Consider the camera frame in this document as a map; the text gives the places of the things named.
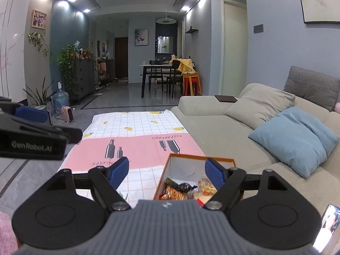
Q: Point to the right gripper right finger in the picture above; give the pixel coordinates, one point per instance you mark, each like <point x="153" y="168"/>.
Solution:
<point x="227" y="182"/>

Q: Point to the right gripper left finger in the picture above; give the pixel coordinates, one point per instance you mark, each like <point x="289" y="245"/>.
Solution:
<point x="105" y="182"/>

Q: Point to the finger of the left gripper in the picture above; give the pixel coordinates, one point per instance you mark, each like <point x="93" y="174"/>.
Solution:
<point x="37" y="114"/>

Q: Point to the clear bag yellow crisps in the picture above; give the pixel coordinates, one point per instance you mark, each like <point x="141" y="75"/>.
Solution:
<point x="206" y="187"/>

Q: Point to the black yellow snack bag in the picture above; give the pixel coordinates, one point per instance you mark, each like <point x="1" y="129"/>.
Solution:
<point x="183" y="187"/>

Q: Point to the water jug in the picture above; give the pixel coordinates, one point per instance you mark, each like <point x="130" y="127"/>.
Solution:
<point x="59" y="99"/>

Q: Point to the pink space heater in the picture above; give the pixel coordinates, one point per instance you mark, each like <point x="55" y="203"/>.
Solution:
<point x="67" y="114"/>

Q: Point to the packaged sandwich bread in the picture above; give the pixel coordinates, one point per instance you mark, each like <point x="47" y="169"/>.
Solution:
<point x="202" y="198"/>

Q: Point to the orange cardboard box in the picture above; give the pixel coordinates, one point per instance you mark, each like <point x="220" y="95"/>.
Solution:
<point x="181" y="167"/>

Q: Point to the pink white checkered tablecloth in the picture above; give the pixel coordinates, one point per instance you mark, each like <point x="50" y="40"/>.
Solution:
<point x="146" y="138"/>

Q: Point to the dark cabinet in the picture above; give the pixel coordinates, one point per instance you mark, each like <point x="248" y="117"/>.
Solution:
<point x="85" y="77"/>

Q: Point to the red fries snack bag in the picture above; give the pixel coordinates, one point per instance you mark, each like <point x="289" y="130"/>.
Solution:
<point x="171" y="193"/>

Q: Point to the potted green plant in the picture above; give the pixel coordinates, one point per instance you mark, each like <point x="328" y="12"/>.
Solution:
<point x="66" y="62"/>

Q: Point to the light blue cushion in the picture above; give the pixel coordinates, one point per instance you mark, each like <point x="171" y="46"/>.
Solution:
<point x="297" y="139"/>

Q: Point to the beige cushion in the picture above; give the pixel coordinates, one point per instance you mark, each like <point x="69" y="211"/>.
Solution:
<point x="259" y="103"/>

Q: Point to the black tablet on sofa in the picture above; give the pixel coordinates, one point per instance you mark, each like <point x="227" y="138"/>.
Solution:
<point x="226" y="98"/>

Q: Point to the small framed photo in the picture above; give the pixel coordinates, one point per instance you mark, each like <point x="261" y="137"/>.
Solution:
<point x="39" y="19"/>

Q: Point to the orange stool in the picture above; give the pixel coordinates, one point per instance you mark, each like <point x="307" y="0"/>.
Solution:
<point x="191" y="84"/>

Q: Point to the smartphone with lit screen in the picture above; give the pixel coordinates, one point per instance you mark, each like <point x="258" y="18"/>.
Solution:
<point x="330" y="222"/>

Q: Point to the yellow cloth on chair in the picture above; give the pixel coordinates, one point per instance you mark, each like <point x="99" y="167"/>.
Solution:
<point x="184" y="66"/>

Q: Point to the framed art poster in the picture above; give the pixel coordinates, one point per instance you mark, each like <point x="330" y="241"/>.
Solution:
<point x="141" y="37"/>

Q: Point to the black dining table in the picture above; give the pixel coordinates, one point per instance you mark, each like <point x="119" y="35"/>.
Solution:
<point x="167" y="73"/>

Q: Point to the white door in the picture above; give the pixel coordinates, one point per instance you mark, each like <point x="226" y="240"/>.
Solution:
<point x="234" y="47"/>

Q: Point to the grey cushion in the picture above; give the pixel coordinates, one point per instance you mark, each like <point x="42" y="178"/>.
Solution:
<point x="316" y="87"/>

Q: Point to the pendant lamp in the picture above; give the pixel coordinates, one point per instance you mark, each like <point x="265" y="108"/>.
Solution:
<point x="166" y="20"/>

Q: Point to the framed wall painting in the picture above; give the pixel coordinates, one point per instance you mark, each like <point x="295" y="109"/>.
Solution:
<point x="320" y="11"/>

